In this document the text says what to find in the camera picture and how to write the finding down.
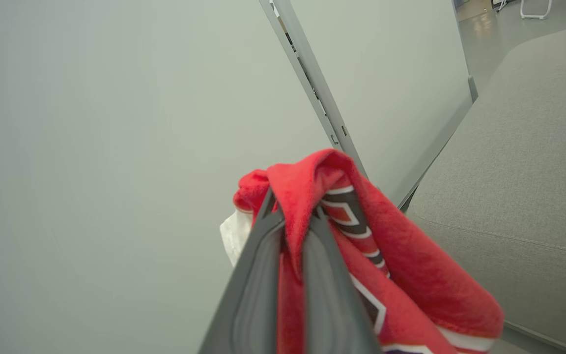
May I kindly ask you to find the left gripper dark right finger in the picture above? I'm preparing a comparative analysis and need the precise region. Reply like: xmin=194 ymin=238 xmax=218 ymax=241
xmin=302 ymin=207 xmax=382 ymax=354

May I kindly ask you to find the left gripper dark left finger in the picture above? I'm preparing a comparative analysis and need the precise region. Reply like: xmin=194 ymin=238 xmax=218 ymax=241
xmin=198 ymin=188 xmax=284 ymax=354

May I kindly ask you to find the red basketball jersey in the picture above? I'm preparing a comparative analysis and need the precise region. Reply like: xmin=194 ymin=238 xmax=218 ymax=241
xmin=220 ymin=148 xmax=505 ymax=354

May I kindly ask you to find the wide pale grey partition panel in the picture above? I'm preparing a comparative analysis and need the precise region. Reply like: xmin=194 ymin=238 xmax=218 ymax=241
xmin=0 ymin=0 xmax=334 ymax=354

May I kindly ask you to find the grey fabric sofa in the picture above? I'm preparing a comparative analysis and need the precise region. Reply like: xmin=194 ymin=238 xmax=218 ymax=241
xmin=405 ymin=22 xmax=566 ymax=353

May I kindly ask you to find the grey metal partition post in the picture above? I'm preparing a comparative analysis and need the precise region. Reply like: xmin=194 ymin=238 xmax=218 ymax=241
xmin=258 ymin=0 xmax=368 ymax=178

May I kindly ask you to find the white metal stand frame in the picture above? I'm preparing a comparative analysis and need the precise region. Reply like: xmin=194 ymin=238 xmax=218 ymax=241
xmin=519 ymin=0 xmax=553 ymax=21

